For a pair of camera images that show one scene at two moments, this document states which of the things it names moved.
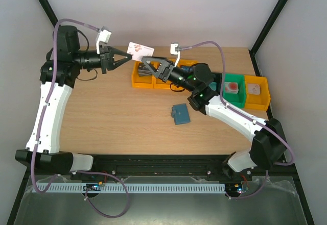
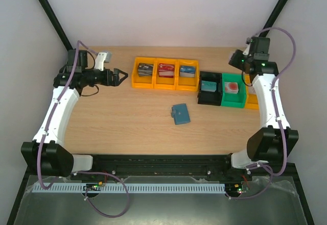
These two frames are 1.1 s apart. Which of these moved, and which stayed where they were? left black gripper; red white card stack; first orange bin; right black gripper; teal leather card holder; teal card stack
Moved: left black gripper; right black gripper
Stayed: first orange bin; red white card stack; teal leather card holder; teal card stack
